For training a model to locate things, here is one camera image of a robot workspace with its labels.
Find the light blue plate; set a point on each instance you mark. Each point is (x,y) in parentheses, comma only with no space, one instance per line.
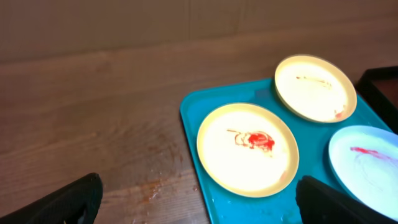
(364,160)

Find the teal plastic tray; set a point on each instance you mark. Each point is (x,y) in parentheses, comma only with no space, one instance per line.
(312,139)

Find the dark red rectangular tray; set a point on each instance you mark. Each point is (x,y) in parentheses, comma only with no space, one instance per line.
(378,87)

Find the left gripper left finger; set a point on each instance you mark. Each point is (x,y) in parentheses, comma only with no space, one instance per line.
(75,203)

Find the yellow-green plate with ketchup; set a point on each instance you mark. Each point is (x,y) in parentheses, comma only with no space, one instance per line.
(247,150)

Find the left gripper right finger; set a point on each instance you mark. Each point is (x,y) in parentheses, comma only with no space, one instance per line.
(319,203)

